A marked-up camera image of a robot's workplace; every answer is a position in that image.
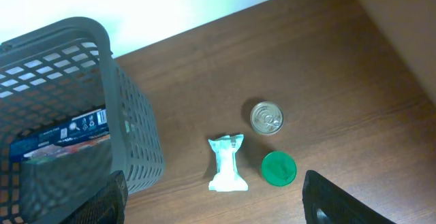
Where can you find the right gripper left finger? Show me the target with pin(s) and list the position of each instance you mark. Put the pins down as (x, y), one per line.
(107, 206)

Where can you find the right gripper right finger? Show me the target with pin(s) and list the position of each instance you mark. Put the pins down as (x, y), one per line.
(326, 203)

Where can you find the green lid glass jar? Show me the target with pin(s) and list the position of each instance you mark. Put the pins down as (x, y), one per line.
(278, 169)

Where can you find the blue cardboard food box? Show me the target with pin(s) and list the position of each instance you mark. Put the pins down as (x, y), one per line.
(79, 133)

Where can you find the grey plastic shopping basket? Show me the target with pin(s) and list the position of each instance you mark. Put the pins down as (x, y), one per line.
(48, 77)

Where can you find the white green wrapped packet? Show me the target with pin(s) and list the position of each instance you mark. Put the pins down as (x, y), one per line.
(227, 178)

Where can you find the silver top tin can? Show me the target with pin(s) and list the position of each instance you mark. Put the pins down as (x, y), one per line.
(266, 118)

